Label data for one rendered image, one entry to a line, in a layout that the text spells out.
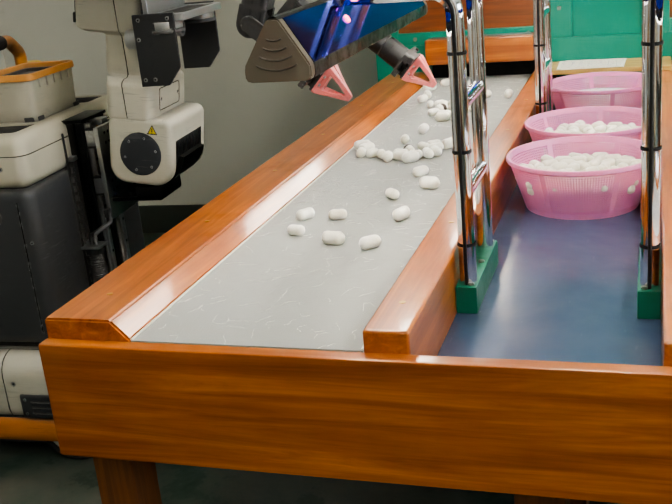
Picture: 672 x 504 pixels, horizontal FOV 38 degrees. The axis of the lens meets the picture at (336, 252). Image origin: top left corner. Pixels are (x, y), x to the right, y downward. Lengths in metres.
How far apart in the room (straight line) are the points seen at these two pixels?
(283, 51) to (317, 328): 0.33
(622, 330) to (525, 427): 0.27
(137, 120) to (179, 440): 1.23
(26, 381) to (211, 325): 1.30
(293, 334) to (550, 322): 0.36
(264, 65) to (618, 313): 0.58
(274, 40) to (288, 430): 0.45
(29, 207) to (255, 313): 1.18
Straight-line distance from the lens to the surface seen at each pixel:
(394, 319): 1.13
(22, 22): 4.34
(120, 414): 1.27
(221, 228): 1.55
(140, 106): 2.33
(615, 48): 2.81
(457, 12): 1.28
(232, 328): 1.22
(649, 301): 1.34
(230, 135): 4.04
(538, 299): 1.41
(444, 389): 1.09
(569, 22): 2.81
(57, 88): 2.57
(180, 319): 1.28
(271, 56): 1.12
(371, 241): 1.44
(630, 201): 1.77
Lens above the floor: 1.21
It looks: 19 degrees down
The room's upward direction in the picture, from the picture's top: 6 degrees counter-clockwise
